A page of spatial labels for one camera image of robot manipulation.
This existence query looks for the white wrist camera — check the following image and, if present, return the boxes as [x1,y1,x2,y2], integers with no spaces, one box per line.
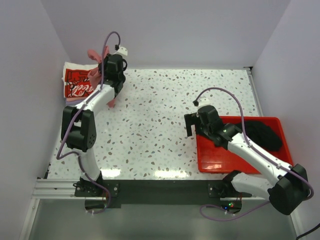
[115,45,128,57]
[193,97,211,109]

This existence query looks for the red plastic tray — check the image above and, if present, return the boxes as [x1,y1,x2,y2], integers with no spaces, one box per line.
[196,116,293,174]

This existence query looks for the purple cable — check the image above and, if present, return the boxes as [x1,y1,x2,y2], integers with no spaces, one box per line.
[192,87,315,221]
[55,31,122,215]

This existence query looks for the black power cable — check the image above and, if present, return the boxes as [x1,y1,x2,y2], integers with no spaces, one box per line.
[296,223,320,240]

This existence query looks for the folded lavender shirt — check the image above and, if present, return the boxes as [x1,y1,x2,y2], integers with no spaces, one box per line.
[65,99,83,106]

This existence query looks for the pink t shirt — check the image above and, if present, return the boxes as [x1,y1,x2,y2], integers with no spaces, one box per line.
[87,45,116,108]

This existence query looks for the folded red print white shirt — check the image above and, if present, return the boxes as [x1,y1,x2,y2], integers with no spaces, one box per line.
[61,61,98,99]

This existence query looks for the black t shirt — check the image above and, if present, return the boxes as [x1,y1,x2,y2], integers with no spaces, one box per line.
[244,120,283,152]

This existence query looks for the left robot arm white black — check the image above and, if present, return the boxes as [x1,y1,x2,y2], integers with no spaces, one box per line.
[56,53,127,196]

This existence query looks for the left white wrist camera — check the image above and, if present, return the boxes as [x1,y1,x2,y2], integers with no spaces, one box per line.
[115,45,128,57]

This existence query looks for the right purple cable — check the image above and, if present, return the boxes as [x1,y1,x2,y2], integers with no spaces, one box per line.
[192,87,315,221]

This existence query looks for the folded light pink shirt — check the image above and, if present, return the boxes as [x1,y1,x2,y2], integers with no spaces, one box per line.
[65,97,82,102]

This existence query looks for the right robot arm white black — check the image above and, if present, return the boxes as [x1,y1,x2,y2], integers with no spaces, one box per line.
[184,105,314,215]

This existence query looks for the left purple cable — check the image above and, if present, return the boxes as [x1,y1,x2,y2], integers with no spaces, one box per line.
[55,31,122,215]

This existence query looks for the aluminium frame rail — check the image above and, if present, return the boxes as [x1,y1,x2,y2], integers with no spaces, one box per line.
[33,173,273,200]

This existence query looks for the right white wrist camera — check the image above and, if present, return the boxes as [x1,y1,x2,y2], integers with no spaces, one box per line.
[193,97,211,109]

